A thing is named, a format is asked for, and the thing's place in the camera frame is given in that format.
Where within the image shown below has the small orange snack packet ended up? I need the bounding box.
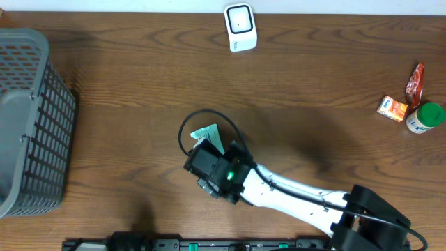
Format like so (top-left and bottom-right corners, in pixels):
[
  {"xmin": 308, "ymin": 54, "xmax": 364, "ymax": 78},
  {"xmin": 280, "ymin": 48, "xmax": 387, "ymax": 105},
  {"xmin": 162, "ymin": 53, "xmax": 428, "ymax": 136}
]
[{"xmin": 376, "ymin": 96, "xmax": 408, "ymax": 122}]

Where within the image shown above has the teal wet wipes pack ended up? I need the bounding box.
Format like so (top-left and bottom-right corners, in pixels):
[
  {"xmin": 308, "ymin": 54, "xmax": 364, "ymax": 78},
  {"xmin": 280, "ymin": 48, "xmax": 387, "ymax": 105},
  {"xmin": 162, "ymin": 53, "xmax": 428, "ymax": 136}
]
[{"xmin": 190, "ymin": 123, "xmax": 225, "ymax": 154}]

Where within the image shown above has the white barcode scanner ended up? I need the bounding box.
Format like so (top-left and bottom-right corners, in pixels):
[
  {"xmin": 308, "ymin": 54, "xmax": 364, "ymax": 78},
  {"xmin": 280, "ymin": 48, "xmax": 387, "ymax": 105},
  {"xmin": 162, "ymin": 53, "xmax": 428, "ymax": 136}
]
[{"xmin": 224, "ymin": 3, "xmax": 258, "ymax": 52}]

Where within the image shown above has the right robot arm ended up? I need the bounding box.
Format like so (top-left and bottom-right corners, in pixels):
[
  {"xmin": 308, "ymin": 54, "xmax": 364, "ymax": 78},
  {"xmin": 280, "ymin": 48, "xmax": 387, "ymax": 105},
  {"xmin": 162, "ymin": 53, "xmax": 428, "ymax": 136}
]
[{"xmin": 184, "ymin": 139, "xmax": 412, "ymax": 250}]

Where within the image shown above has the grey plastic basket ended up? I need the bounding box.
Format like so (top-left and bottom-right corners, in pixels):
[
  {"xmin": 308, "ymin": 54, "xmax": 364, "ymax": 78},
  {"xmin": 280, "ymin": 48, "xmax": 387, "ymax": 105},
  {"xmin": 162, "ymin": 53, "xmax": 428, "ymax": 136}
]
[{"xmin": 1, "ymin": 29, "xmax": 77, "ymax": 218}]

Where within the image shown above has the orange chocolate bar wrapper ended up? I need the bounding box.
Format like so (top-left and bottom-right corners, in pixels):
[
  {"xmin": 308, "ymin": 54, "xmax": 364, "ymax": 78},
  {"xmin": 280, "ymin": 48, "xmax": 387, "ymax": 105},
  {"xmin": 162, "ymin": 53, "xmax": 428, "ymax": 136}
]
[{"xmin": 406, "ymin": 62, "xmax": 424, "ymax": 112}]

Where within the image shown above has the green lid jar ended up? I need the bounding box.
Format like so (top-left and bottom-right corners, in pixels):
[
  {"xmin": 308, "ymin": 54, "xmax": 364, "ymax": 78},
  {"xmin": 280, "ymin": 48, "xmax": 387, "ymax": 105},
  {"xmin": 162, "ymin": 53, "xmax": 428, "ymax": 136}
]
[{"xmin": 406, "ymin": 102, "xmax": 445, "ymax": 134}]

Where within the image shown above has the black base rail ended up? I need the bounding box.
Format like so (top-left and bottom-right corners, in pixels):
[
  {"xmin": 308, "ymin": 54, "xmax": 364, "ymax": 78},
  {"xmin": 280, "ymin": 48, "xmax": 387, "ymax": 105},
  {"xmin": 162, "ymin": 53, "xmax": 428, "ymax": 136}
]
[{"xmin": 61, "ymin": 231, "xmax": 332, "ymax": 251}]

